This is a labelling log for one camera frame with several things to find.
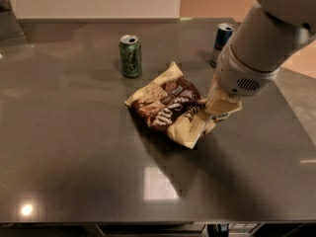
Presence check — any brown Late July chip bag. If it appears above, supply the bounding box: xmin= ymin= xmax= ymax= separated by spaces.
xmin=125 ymin=61 xmax=216 ymax=149

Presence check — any blue silver redbull can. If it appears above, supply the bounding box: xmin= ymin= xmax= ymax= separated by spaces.
xmin=210 ymin=23 xmax=235 ymax=67

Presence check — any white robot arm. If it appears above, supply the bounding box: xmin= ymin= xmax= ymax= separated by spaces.
xmin=204 ymin=0 xmax=316 ymax=116

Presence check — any green soda can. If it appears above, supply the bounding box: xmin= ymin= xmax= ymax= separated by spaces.
xmin=119 ymin=35 xmax=142 ymax=78

